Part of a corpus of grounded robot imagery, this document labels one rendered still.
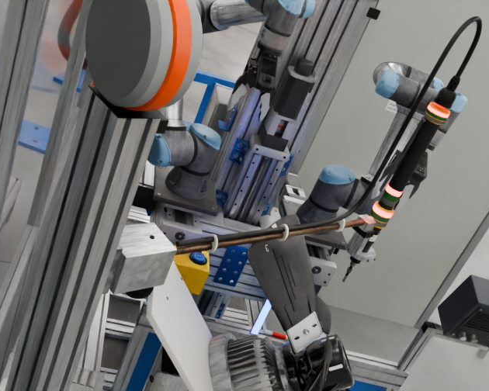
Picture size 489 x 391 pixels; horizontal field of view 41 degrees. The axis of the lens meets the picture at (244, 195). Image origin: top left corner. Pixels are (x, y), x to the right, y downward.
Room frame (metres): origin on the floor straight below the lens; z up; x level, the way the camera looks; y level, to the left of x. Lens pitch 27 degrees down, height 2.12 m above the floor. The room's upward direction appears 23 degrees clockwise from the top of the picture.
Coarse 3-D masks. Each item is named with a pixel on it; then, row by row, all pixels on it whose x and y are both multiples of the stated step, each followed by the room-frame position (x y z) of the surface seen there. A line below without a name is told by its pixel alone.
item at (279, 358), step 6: (276, 348) 1.18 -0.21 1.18; (282, 348) 1.21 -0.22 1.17; (276, 354) 1.16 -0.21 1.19; (282, 354) 1.18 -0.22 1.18; (276, 360) 1.14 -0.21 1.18; (282, 360) 1.15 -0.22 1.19; (282, 366) 1.13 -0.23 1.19; (282, 372) 1.12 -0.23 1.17; (282, 378) 1.11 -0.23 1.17; (288, 378) 1.12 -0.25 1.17; (288, 384) 1.11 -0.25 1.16; (288, 390) 1.10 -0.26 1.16
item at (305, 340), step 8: (304, 320) 1.20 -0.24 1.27; (312, 320) 1.21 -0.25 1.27; (296, 328) 1.18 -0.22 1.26; (304, 328) 1.19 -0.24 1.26; (312, 328) 1.21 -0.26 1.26; (320, 328) 1.22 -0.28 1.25; (288, 336) 1.16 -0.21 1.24; (296, 336) 1.17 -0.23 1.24; (304, 336) 1.19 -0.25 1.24; (312, 336) 1.20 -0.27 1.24; (320, 336) 1.21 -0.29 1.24; (296, 344) 1.16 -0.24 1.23; (304, 344) 1.18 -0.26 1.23; (296, 352) 1.16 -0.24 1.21
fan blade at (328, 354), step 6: (330, 342) 0.98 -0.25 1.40; (330, 348) 0.97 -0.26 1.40; (324, 354) 0.92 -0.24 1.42; (330, 354) 0.98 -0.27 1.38; (324, 360) 0.92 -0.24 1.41; (330, 360) 1.01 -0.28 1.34; (324, 366) 0.92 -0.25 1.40; (324, 372) 0.92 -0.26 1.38; (318, 378) 1.07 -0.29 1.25; (324, 378) 0.93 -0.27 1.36; (318, 384) 1.00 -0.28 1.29; (312, 390) 1.04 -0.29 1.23; (318, 390) 0.89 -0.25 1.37
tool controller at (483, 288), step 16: (464, 288) 1.78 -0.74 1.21; (480, 288) 1.76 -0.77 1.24; (448, 304) 1.80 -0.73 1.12; (464, 304) 1.74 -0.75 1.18; (480, 304) 1.70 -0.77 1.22; (448, 320) 1.76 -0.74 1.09; (464, 320) 1.72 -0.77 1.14; (480, 320) 1.73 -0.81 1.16; (464, 336) 1.72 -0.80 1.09; (480, 336) 1.76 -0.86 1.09
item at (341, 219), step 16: (480, 32) 1.26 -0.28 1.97; (448, 48) 1.20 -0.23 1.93; (464, 64) 1.27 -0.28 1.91; (384, 160) 1.20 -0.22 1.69; (368, 192) 1.19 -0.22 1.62; (352, 208) 1.18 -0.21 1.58; (304, 224) 1.08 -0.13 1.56; (320, 224) 1.11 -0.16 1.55; (192, 240) 0.87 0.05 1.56; (208, 240) 0.90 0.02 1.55
